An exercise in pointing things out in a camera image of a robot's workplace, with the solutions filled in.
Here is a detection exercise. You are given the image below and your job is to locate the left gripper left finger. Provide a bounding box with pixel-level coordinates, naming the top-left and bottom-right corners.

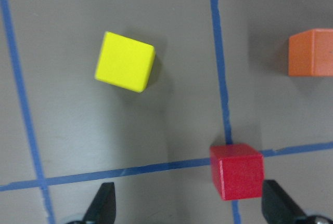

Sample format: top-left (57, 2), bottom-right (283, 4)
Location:
top-left (83, 182), bottom-right (116, 224)

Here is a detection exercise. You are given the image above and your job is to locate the red wooden block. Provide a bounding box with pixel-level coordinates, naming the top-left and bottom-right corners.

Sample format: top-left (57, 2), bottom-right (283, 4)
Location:
top-left (210, 143), bottom-right (264, 201)

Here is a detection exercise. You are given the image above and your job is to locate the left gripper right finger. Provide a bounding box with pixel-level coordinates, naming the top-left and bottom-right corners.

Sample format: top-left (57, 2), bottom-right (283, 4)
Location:
top-left (261, 180), bottom-right (312, 224)

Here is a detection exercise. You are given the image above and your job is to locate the orange wooden block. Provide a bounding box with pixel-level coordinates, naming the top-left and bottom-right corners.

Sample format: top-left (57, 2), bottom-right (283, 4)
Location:
top-left (288, 28), bottom-right (332, 77)

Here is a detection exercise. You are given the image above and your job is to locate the yellow wooden block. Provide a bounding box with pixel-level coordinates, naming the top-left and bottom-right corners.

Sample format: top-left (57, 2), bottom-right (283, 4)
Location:
top-left (94, 32), bottom-right (156, 93)

